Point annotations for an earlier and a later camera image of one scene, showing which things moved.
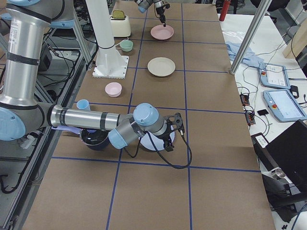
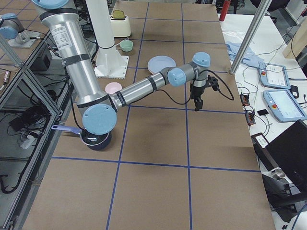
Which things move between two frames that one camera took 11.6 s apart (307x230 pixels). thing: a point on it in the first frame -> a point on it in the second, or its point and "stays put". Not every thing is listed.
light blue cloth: [250, 57] stays put
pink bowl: [113, 89] stays put
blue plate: [159, 143] -> [157, 64]
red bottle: [225, 8] stays put
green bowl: [126, 45] stays put
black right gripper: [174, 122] -> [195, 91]
